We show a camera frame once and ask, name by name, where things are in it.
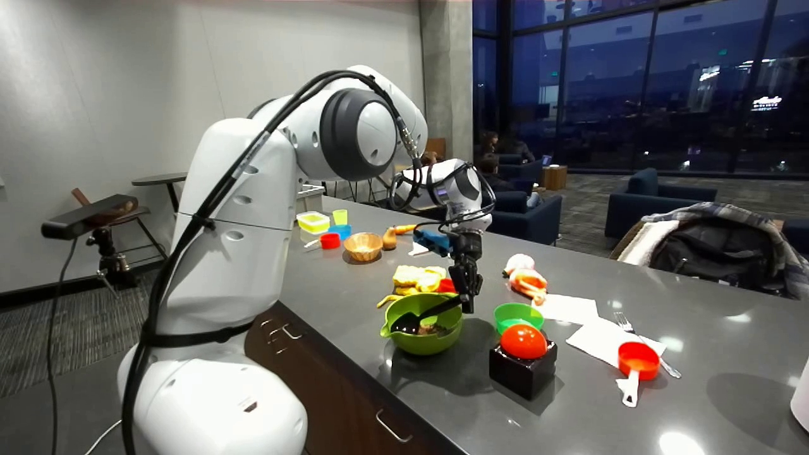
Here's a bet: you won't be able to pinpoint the yellow green plastic container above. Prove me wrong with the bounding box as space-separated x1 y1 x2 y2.
292 211 334 239

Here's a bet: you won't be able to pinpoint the brown beans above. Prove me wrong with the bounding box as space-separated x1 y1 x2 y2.
401 321 458 339

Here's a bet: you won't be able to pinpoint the orange white plush toy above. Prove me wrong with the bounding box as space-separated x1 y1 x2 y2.
501 251 552 307

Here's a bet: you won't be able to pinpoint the dark blue armchair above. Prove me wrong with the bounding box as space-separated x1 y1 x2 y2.
605 164 717 241

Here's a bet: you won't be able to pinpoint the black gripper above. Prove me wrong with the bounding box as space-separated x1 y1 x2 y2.
443 227 485 317

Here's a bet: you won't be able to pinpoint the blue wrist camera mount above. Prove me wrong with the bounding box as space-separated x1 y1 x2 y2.
413 225 454 258

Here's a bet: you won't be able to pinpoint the dark blue sofa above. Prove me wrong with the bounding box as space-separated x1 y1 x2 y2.
488 184 563 249

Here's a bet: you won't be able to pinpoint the red measuring cup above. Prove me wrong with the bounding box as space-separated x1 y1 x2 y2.
615 339 662 409

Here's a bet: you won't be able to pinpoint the small white napkin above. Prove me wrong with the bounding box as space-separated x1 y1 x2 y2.
539 292 602 330

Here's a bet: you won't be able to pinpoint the wooden side box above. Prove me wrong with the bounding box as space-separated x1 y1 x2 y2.
541 163 569 193

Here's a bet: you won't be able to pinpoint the black ladle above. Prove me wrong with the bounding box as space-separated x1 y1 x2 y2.
390 296 464 334

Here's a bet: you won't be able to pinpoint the large white napkin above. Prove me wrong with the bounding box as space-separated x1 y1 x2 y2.
563 317 668 373

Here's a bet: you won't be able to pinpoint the wicker basket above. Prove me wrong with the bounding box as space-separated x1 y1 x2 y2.
342 230 386 265

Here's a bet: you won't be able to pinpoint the clear plastic fork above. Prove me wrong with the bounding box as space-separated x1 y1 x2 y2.
655 353 683 380

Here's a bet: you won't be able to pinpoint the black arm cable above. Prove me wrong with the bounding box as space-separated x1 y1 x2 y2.
119 68 425 455

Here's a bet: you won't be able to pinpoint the black square box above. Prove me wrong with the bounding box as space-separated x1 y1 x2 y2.
488 336 559 403

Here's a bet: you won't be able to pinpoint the light green mixing bowl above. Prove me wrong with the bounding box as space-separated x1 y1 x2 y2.
380 292 468 360

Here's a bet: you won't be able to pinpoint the brown counter cabinet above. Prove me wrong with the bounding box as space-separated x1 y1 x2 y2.
242 301 440 455

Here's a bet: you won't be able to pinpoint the yellow cloth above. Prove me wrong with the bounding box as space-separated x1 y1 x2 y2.
373 263 450 312

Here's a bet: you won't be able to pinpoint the orange ball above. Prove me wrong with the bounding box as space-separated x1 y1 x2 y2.
497 321 552 365

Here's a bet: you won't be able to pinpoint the black backpack with jacket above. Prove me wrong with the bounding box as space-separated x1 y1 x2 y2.
611 200 809 299

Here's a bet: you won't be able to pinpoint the small dark green bowl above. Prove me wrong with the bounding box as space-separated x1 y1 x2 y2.
491 301 549 339

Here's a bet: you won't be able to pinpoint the black camera on tripod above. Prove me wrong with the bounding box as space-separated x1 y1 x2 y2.
40 193 142 292

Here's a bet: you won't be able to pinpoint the large glass window wall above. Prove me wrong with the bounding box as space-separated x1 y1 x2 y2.
469 0 809 181

